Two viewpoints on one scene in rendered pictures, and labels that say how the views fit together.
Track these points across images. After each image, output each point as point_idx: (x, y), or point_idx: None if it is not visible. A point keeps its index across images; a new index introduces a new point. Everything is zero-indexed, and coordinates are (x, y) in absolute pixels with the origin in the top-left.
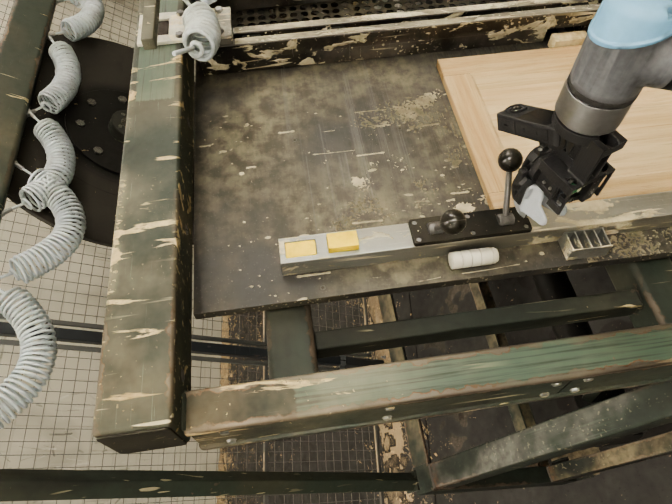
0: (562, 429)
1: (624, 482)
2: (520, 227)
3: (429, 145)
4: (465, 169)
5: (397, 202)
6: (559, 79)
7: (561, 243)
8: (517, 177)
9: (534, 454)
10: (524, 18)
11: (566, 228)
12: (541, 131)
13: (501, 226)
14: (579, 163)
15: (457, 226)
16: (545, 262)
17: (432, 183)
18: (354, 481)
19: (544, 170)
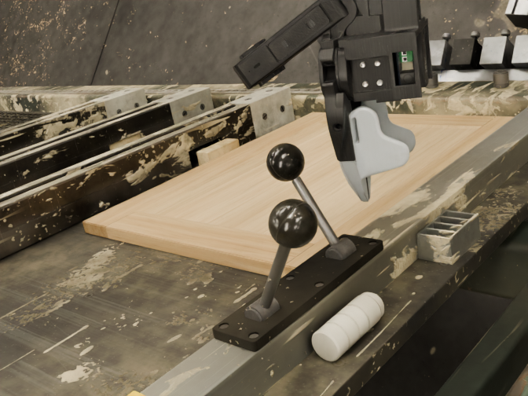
0: None
1: None
2: (368, 247)
3: (150, 285)
4: (225, 275)
5: (166, 355)
6: (243, 171)
7: (425, 254)
8: (328, 102)
9: None
10: (156, 145)
11: (415, 225)
12: (313, 15)
13: (345, 259)
14: (392, 4)
15: (307, 213)
16: (434, 280)
17: (196, 309)
18: None
19: (357, 52)
